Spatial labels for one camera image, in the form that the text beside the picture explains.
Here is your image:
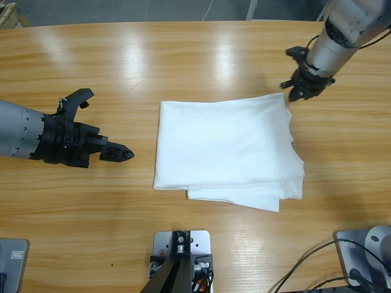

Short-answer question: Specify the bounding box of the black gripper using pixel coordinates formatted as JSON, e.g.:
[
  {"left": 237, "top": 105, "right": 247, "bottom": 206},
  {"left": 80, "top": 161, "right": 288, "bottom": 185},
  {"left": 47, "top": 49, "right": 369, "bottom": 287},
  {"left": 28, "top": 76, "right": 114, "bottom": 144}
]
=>
[
  {"left": 30, "top": 114, "right": 136, "bottom": 169},
  {"left": 280, "top": 62, "right": 336, "bottom": 103}
]

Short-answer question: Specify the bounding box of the white t-shirt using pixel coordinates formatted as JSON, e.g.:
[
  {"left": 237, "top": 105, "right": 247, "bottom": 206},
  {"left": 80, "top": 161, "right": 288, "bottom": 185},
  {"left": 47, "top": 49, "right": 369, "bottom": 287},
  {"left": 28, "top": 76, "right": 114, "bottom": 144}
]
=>
[{"left": 152, "top": 91, "right": 307, "bottom": 214}]

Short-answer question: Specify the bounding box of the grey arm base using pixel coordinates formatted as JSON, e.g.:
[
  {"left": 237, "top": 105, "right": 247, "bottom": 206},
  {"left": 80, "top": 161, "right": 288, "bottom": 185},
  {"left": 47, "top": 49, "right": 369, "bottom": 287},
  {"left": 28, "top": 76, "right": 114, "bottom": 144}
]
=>
[
  {"left": 334, "top": 225, "right": 391, "bottom": 289},
  {"left": 0, "top": 237, "right": 31, "bottom": 293}
]

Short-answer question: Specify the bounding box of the orange clamp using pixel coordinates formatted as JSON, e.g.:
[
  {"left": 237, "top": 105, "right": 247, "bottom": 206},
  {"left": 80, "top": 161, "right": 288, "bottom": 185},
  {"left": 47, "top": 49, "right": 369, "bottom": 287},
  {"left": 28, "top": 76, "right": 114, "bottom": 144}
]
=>
[{"left": 195, "top": 273, "right": 209, "bottom": 291}]

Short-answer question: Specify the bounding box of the wooden crate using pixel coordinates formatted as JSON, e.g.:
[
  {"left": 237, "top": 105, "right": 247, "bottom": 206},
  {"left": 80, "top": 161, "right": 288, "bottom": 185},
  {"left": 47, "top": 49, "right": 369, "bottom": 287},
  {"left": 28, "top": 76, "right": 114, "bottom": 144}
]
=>
[{"left": 0, "top": 0, "right": 30, "bottom": 30}]

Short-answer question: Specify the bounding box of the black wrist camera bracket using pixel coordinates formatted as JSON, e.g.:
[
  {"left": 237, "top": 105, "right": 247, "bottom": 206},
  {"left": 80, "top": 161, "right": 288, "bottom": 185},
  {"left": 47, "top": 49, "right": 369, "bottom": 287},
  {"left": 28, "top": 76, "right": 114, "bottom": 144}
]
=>
[
  {"left": 285, "top": 46, "right": 311, "bottom": 67},
  {"left": 56, "top": 88, "right": 95, "bottom": 123}
]

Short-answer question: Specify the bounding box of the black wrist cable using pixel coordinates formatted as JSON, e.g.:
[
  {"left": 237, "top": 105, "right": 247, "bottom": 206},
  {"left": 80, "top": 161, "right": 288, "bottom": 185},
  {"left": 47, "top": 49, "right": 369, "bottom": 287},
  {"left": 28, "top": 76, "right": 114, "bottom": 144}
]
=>
[{"left": 307, "top": 27, "right": 391, "bottom": 51}]

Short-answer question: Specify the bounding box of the thin white floor cable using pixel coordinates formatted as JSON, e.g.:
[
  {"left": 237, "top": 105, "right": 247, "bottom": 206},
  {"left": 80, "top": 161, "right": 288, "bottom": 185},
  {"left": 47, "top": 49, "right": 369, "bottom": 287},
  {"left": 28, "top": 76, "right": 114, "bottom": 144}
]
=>
[{"left": 202, "top": 0, "right": 216, "bottom": 21}]

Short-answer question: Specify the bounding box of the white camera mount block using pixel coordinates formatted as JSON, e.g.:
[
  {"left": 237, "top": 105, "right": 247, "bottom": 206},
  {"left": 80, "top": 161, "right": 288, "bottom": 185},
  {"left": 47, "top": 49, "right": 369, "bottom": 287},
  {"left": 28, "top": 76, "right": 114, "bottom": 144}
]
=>
[{"left": 148, "top": 230, "right": 214, "bottom": 293}]

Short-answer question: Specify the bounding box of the dark camera post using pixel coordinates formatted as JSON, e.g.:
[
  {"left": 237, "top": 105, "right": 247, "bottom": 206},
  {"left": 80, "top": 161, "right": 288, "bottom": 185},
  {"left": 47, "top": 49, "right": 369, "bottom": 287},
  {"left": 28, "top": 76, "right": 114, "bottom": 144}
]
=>
[{"left": 139, "top": 231, "right": 192, "bottom": 293}]

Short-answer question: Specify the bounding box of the black mount cable bundle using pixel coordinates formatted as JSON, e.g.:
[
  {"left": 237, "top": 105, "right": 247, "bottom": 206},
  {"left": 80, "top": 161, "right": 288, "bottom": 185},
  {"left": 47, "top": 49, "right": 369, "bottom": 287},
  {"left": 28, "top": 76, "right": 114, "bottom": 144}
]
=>
[{"left": 191, "top": 268, "right": 216, "bottom": 293}]

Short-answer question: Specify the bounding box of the black base cable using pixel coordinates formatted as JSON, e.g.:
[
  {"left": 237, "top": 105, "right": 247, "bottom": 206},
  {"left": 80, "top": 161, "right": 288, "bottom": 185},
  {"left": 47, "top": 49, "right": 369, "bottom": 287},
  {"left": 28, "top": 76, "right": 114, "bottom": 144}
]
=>
[{"left": 271, "top": 239, "right": 391, "bottom": 293}]

